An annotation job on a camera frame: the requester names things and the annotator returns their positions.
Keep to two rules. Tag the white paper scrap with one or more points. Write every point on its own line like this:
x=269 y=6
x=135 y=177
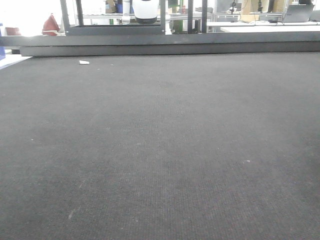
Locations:
x=83 y=62

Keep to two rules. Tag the white black robot torso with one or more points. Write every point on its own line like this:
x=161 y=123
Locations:
x=145 y=11

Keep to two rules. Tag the white table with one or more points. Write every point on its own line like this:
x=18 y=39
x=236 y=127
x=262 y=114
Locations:
x=265 y=27

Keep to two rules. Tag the red bag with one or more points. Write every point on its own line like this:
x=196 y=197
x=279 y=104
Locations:
x=50 y=27

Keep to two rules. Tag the black floor platform edge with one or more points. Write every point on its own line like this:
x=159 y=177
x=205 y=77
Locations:
x=176 y=44

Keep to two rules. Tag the grey laptop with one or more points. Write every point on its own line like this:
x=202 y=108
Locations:
x=298 y=13

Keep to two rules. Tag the black metal frame rack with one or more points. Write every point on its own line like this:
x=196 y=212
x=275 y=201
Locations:
x=117 y=18

